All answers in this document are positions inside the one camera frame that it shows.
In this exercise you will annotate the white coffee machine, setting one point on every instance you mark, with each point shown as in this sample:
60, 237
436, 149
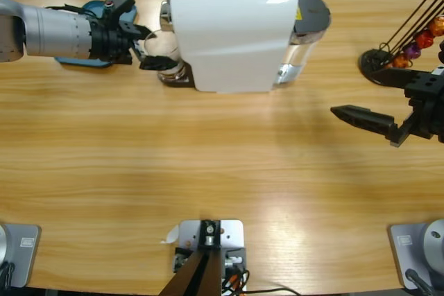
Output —
229, 39

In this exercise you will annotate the clear glass cup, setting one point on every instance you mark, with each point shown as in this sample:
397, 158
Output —
166, 50

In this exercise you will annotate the clear water tank grey lid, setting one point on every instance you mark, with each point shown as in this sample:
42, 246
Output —
312, 11

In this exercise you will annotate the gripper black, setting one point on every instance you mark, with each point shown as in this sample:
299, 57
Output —
426, 109
111, 39

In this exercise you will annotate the purple coffee capsule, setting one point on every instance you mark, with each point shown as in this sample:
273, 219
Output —
412, 51

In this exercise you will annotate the white mount block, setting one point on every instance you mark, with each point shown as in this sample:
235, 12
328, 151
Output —
232, 228

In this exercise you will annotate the dark mount post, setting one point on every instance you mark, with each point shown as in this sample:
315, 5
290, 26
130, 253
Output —
208, 275

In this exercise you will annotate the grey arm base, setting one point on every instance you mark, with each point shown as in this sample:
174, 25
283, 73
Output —
402, 258
24, 258

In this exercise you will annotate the teal plastic tray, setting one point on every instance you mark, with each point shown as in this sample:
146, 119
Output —
86, 62

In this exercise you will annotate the orange coffee capsule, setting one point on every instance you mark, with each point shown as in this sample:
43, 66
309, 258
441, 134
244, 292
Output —
400, 62
437, 26

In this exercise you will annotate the white tape tab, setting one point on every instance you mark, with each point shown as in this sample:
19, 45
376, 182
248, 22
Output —
170, 235

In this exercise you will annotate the black capsule stand with rods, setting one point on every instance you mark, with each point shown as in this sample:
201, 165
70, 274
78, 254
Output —
373, 62

